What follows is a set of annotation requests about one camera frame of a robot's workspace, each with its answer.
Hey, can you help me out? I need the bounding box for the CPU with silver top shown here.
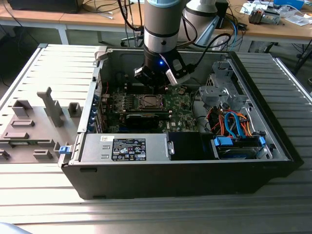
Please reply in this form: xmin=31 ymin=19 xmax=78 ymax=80
xmin=143 ymin=95 xmax=159 ymax=107

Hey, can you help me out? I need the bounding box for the metal socket cover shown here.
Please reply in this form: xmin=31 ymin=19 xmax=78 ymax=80
xmin=138 ymin=94 xmax=168 ymax=110

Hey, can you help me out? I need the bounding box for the office chair base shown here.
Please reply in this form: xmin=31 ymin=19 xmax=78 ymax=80
xmin=120 ymin=36 xmax=137 ymax=47

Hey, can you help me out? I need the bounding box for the black graphics card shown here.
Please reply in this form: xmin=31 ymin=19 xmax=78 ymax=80
xmin=125 ymin=112 xmax=159 ymax=130

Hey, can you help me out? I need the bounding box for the green motherboard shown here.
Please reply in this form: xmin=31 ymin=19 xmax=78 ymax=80
xmin=101 ymin=84 xmax=203 ymax=134

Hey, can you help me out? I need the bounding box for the silver metal disk bay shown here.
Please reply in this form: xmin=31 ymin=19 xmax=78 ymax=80
xmin=198 ymin=60 xmax=249 ymax=108

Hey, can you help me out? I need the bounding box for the black plastic shroud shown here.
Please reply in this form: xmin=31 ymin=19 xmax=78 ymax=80
xmin=168 ymin=133 xmax=213 ymax=161

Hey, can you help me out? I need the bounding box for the grey power supply unit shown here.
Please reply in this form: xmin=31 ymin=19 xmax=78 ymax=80
xmin=80 ymin=133 xmax=170 ymax=163

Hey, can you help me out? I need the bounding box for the hard disk in blue carrier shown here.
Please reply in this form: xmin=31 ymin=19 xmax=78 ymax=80
xmin=211 ymin=135 xmax=266 ymax=160

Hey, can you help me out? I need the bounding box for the wooden desk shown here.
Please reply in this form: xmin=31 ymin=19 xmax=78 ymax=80
xmin=0 ymin=0 xmax=145 ymax=46
xmin=214 ymin=0 xmax=312 ymax=52

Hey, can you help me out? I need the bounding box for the black PC case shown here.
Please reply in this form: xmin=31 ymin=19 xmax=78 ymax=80
xmin=58 ymin=47 xmax=305 ymax=200

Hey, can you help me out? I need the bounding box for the grey electronic device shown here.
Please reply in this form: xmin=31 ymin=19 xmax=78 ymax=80
xmin=248 ymin=7 xmax=281 ymax=25

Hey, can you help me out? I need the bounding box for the black equipment box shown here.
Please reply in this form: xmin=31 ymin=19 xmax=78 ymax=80
xmin=7 ymin=0 xmax=80 ymax=14

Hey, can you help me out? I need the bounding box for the grey parts rack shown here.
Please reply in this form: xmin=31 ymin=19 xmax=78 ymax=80
xmin=0 ymin=86 xmax=85 ymax=164

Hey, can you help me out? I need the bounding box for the blue cardboard box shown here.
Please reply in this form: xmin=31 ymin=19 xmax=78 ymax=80
xmin=273 ymin=0 xmax=305 ymax=10

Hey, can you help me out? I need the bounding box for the pale blue rounded object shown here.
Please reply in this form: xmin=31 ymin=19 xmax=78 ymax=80
xmin=0 ymin=221 xmax=32 ymax=234

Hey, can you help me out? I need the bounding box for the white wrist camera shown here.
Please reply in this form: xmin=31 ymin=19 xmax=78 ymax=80
xmin=165 ymin=60 xmax=192 ymax=86

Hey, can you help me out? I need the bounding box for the grey case handle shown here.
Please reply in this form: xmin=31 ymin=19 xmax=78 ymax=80
xmin=94 ymin=47 xmax=108 ymax=61

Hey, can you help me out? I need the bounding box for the orange wire bundle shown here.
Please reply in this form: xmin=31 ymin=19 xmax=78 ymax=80
xmin=209 ymin=108 xmax=255 ymax=137

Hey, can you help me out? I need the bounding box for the blue data wire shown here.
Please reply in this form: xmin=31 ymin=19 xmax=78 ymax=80
xmin=223 ymin=111 xmax=247 ymax=139

